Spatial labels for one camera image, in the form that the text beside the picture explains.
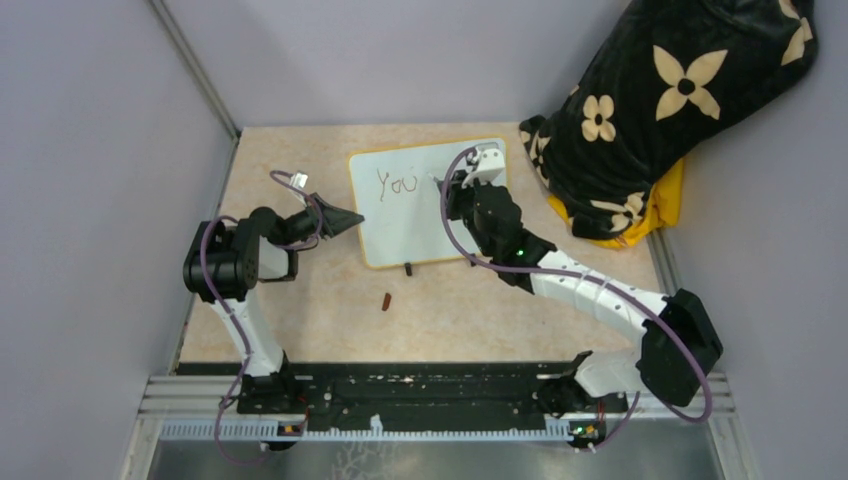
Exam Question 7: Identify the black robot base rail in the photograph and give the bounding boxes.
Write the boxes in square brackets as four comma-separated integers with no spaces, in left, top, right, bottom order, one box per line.
[175,360,627,442]

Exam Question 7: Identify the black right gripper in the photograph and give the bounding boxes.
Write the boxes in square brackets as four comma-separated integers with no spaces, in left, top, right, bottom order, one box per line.
[439,170,496,259]

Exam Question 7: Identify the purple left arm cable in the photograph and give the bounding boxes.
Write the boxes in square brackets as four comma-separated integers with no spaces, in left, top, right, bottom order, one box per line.
[200,170,326,468]

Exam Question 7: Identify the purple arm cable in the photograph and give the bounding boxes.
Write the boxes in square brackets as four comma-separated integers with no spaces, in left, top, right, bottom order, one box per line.
[200,170,326,468]
[439,146,715,454]

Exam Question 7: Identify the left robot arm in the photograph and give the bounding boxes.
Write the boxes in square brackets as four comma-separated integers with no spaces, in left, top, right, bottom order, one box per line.
[182,194,365,414]

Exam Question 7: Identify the black floral blanket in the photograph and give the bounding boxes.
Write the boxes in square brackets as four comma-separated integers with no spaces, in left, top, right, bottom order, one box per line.
[519,1,818,238]

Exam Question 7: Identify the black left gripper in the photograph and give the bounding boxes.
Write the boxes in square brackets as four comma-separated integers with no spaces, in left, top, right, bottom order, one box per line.
[281,193,365,247]

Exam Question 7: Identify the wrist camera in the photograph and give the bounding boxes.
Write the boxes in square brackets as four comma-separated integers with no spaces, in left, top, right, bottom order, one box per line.
[289,171,309,190]
[462,142,506,188]

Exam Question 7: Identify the yellow cloth under blanket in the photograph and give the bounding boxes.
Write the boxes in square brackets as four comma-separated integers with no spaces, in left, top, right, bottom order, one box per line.
[547,157,686,250]

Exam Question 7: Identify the white marker pen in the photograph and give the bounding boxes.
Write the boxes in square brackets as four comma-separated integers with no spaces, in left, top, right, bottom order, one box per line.
[430,175,445,190]

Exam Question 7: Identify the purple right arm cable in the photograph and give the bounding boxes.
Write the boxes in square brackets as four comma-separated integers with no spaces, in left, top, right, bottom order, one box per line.
[439,146,715,454]

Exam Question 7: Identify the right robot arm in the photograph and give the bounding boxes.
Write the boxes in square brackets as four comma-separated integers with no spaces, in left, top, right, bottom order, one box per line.
[436,172,724,412]

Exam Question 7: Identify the aluminium frame post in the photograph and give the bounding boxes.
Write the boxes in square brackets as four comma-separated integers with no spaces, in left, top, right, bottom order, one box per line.
[144,0,241,142]

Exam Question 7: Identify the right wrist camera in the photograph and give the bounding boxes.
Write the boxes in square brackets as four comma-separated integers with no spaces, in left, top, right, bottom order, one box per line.
[462,142,506,188]

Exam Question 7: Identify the aluminium frame rail right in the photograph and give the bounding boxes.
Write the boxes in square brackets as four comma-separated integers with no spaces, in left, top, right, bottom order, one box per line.
[648,229,762,479]

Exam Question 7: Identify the yellow framed whiteboard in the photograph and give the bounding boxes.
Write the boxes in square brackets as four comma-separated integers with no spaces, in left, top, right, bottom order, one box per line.
[348,136,507,269]

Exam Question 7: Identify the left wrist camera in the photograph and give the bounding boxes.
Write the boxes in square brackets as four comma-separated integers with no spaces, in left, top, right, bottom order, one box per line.
[289,171,309,190]

